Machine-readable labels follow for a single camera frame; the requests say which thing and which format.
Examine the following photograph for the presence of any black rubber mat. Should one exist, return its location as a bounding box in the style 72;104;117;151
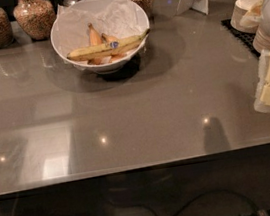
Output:
220;19;261;58

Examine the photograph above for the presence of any white ceramic bowl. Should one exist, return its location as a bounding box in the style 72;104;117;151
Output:
50;0;150;74

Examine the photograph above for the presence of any stack of white paper bowls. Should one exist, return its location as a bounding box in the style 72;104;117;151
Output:
230;0;263;34

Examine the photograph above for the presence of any small orange banana right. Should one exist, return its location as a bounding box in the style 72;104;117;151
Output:
101;33;118;44

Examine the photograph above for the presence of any small orange banana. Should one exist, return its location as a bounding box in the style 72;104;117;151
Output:
87;23;103;46
101;33;118;44

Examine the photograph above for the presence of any white paper bowl liner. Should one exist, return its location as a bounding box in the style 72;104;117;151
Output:
51;0;149;57

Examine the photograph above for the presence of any small orange banana left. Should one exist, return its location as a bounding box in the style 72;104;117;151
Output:
87;23;103;46

